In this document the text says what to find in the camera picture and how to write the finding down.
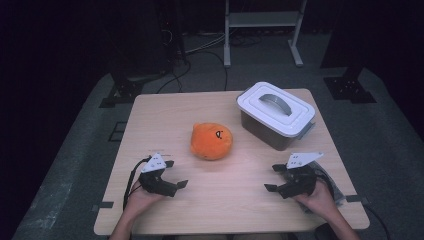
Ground black cable under tape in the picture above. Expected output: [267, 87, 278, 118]
[363, 203, 392, 240]

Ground white floor cables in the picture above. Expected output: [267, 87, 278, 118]
[183, 32, 228, 56]

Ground person's right hand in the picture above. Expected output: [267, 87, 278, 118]
[292, 179, 335, 215]

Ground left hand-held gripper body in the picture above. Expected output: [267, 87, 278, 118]
[137, 152, 178, 198]

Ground clear grey storage box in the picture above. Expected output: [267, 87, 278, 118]
[239, 111, 316, 152]

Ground black tape floor marking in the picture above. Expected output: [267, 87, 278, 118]
[107, 121, 128, 143]

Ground white metal stand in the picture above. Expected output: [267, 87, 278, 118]
[223, 0, 308, 69]

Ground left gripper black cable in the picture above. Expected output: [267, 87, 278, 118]
[122, 157, 152, 212]

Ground black floor cable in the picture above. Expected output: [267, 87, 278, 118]
[156, 59, 192, 94]
[196, 49, 230, 92]

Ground orange plush toy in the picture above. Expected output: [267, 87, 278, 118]
[189, 122, 234, 161]

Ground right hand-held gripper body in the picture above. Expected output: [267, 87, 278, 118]
[276, 152, 325, 200]

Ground person's left hand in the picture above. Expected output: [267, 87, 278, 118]
[123, 181, 167, 215]

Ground grey lidded plastic box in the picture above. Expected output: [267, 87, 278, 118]
[235, 81, 316, 138]

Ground black stand base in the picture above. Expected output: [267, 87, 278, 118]
[98, 71, 168, 109]
[321, 66, 378, 104]

